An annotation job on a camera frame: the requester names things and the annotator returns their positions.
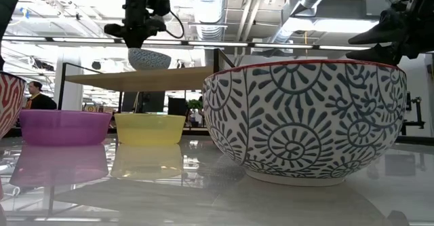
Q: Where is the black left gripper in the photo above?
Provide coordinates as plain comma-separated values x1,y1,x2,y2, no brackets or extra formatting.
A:
104,0,167,50

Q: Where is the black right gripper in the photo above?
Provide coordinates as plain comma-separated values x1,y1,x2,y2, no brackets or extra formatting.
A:
345,0,434,67

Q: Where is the blue-dotted bowl orange interior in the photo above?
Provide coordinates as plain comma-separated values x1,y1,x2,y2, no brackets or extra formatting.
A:
127,48,172,71

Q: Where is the yellow plastic bowl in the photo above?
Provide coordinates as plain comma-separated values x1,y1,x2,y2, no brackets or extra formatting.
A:
114,113,186,146

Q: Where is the purple plastic bowl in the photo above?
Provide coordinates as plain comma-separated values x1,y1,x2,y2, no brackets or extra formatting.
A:
18,109,113,147

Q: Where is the blue-patterned bowl red interior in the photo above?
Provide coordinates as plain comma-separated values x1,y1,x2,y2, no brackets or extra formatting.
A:
202,59,408,187

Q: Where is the grey patterned bowl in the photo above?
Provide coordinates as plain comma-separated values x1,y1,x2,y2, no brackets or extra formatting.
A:
0,71,27,140

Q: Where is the black background monitor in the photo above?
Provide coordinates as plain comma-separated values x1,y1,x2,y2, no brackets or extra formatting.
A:
167,96,188,117

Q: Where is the small background plant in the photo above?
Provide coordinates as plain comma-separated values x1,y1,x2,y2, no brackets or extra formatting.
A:
186,98,204,128

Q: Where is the person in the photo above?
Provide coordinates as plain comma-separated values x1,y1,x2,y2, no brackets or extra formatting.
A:
22,80,58,111

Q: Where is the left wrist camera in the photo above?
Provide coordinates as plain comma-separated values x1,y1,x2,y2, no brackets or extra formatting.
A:
149,0,172,16

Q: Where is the wooden shelf black metal frame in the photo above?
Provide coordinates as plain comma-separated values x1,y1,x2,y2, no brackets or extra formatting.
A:
58,48,237,114

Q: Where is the black left wrist camera cable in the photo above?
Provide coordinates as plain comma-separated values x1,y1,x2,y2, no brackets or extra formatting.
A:
165,10,186,39

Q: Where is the corrugated silver ventilation duct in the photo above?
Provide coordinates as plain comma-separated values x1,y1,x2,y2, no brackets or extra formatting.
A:
189,0,227,42

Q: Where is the smooth silver ventilation duct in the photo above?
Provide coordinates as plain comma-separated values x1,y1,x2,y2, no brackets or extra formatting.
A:
270,0,340,44

